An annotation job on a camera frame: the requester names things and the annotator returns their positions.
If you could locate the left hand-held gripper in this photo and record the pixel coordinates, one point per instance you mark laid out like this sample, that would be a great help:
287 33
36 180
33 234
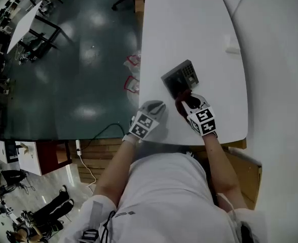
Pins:
144 125

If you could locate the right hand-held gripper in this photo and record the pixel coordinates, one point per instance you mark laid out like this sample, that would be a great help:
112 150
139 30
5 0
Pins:
203 121

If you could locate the dark red cloth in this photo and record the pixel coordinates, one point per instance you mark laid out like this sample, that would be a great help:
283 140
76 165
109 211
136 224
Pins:
180 106

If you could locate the grey keypad device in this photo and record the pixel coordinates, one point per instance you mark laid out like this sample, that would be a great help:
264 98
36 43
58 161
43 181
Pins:
177 81

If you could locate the person's right forearm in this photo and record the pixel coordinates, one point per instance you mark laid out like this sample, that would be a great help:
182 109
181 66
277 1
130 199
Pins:
220 171

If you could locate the person's left forearm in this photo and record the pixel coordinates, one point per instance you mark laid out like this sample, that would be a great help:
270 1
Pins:
113 173

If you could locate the white wristband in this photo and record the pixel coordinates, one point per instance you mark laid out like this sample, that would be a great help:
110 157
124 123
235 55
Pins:
130 138

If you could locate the cardboard piece under table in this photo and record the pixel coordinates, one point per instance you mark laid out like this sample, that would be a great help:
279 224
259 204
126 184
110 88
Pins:
236 143

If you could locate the small white packet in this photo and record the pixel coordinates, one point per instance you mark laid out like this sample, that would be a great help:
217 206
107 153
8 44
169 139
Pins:
232 47

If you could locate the wooden slat pallet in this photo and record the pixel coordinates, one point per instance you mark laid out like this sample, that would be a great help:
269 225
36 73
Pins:
98 158

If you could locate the white power strip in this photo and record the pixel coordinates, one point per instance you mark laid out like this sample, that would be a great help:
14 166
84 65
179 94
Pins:
78 147

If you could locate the flat cardboard sheet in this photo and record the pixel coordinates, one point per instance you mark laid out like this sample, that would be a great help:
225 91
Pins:
247 176

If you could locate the person's white shirt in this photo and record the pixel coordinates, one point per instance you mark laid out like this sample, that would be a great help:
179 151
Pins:
169 201

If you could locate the dark red cabinet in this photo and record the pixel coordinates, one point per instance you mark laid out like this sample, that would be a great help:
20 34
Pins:
54 157

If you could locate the brown cardboard box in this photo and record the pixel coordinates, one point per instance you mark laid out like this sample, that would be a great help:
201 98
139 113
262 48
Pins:
139 0

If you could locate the white cabinet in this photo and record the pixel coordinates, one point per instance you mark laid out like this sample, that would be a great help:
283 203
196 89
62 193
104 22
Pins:
28 158

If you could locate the white table with black legs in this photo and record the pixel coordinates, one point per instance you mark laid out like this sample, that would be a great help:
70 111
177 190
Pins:
24 24

